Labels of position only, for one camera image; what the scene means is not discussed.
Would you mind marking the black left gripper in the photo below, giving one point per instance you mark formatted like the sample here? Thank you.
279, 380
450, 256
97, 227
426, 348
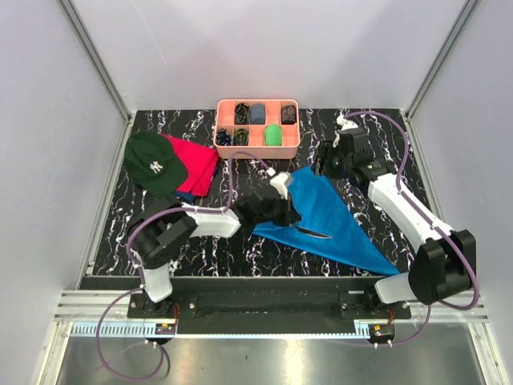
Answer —
289, 213

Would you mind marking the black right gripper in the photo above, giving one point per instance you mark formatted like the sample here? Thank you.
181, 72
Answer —
329, 148

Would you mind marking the teal plastic knife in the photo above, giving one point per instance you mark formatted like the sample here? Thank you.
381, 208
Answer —
312, 233

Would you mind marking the bright blue napkin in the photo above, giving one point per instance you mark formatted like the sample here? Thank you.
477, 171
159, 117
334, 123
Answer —
323, 211

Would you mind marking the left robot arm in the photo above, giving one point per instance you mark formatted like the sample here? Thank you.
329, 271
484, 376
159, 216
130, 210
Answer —
157, 235

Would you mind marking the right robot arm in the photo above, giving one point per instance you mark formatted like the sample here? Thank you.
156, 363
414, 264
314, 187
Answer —
445, 260

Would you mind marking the green rolled cloth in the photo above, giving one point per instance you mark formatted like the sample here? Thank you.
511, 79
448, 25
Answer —
273, 135

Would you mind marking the brown patterned rolled cloth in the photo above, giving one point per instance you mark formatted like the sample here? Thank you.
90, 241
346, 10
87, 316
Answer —
288, 114

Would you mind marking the pink divided organizer box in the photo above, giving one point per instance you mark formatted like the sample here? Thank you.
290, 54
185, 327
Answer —
291, 136

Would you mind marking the yellow floral rolled cloth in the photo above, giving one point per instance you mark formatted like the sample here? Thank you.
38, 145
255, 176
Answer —
240, 137

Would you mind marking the pink folded cloth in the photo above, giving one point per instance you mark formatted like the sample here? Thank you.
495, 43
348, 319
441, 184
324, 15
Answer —
200, 162

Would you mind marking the navy striped rolled cloth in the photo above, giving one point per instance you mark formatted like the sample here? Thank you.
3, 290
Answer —
223, 138

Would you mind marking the grey rolled cloth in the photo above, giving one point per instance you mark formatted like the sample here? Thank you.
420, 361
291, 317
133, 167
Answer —
257, 114

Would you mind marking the dark floral rolled cloth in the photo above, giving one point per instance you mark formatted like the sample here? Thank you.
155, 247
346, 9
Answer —
241, 114

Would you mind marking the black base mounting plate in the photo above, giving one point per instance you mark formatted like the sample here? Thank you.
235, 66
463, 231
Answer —
268, 305

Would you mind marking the dark green baseball cap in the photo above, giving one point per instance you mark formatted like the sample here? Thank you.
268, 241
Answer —
150, 160

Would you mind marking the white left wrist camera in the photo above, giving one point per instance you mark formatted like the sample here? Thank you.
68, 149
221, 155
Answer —
281, 182

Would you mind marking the aluminium frame rail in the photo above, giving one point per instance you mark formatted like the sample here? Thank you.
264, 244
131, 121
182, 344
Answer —
80, 30

